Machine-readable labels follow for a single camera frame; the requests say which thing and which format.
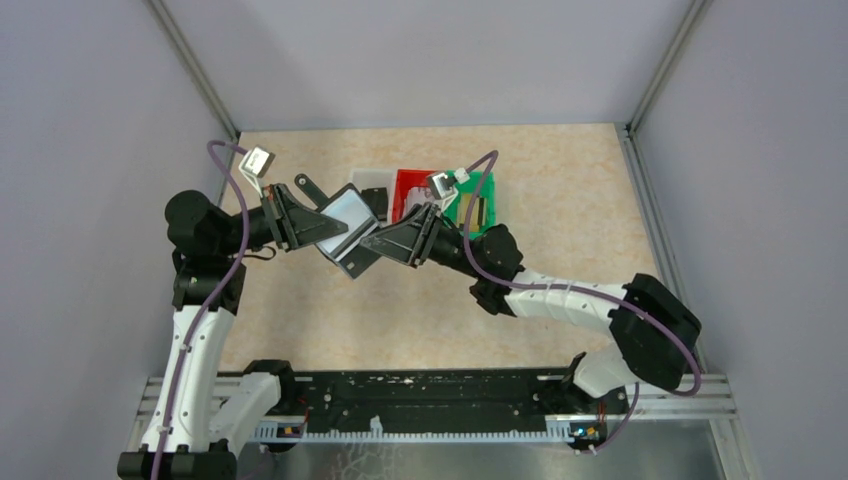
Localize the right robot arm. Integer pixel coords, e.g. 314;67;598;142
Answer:
360;205;702;398

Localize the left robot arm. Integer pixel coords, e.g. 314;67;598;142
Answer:
117;184;348;479

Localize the silver VIP card stack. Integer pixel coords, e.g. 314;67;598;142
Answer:
403;187;435;214

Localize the black VIP card stack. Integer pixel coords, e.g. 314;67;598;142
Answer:
361;187;389;223

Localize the gold VIP card stack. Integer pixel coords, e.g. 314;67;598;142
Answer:
457;193;490;237

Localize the red plastic bin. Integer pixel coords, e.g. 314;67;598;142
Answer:
390;169;437;223

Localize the white plastic bin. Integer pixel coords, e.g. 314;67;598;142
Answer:
349;168;396;225

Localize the green plastic bin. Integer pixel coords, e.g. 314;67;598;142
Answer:
443;172;497;232

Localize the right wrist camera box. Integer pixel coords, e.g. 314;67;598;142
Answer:
426;168;470;211

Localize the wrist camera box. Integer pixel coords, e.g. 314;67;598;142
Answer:
426;168;470;211
238;146;275;195

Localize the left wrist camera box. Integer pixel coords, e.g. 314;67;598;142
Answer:
238;146;275;195

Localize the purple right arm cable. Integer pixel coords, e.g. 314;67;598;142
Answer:
460;149;704;399

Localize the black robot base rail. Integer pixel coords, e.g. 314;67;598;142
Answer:
248;367;629;452

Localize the grey aluminium frame rail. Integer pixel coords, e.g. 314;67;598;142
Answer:
615;1;761;479

